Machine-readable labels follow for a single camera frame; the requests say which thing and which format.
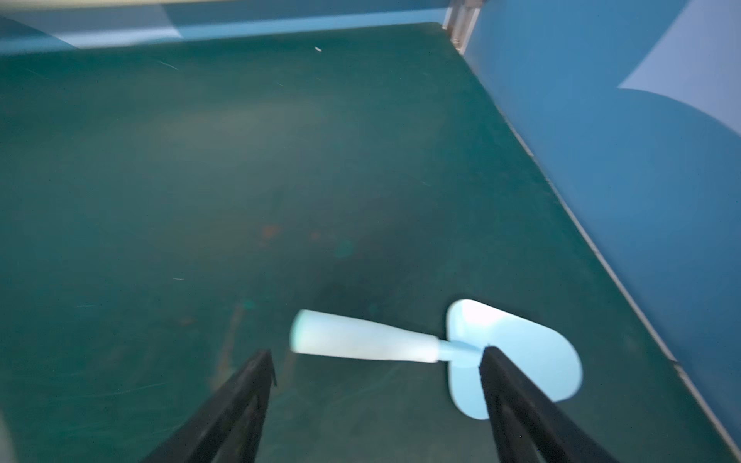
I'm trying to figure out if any light blue toy spatula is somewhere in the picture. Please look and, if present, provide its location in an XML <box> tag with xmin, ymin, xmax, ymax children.
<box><xmin>289</xmin><ymin>299</ymin><xmax>583</xmax><ymax>420</ymax></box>

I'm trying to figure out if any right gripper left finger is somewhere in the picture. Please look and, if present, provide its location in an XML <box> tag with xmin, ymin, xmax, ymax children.
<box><xmin>143</xmin><ymin>349</ymin><xmax>276</xmax><ymax>463</ymax></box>

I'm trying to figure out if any right aluminium frame post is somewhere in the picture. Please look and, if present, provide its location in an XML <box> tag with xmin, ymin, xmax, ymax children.
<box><xmin>442</xmin><ymin>0</ymin><xmax>484</xmax><ymax>55</ymax></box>

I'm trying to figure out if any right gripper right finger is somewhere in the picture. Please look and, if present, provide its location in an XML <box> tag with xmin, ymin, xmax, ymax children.
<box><xmin>480</xmin><ymin>346</ymin><xmax>616</xmax><ymax>462</ymax></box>

